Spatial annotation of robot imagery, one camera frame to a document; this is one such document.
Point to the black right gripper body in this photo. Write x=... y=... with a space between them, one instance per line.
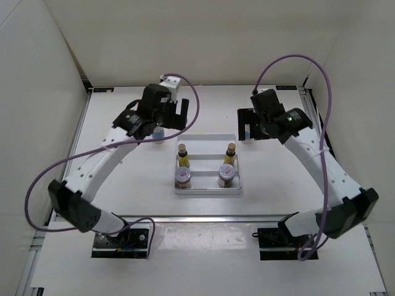
x=261 y=132

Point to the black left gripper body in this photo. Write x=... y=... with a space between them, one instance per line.
x=162 y=117

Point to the tall blue-label jar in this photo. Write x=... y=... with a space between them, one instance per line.
x=158 y=134
x=247 y=132

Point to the small yellow-label bottle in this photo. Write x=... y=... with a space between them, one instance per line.
x=230 y=154
x=183 y=159

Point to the short spice jar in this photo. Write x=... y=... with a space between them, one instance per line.
x=226 y=174
x=183 y=178

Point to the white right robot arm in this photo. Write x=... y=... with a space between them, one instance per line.
x=346 y=203

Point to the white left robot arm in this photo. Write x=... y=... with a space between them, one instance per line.
x=72 y=197

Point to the right dark corner label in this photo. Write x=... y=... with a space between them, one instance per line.
x=286 y=87

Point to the dark corner label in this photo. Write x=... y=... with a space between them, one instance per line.
x=286 y=87
x=103 y=90

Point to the white divided tray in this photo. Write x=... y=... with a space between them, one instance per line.
x=206 y=153

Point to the left dark corner label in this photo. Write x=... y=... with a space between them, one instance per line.
x=103 y=90

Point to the aluminium frame rail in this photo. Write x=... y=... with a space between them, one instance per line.
x=218 y=218

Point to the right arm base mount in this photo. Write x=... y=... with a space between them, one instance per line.
x=275 y=243

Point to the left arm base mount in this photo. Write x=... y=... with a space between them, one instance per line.
x=134 y=243

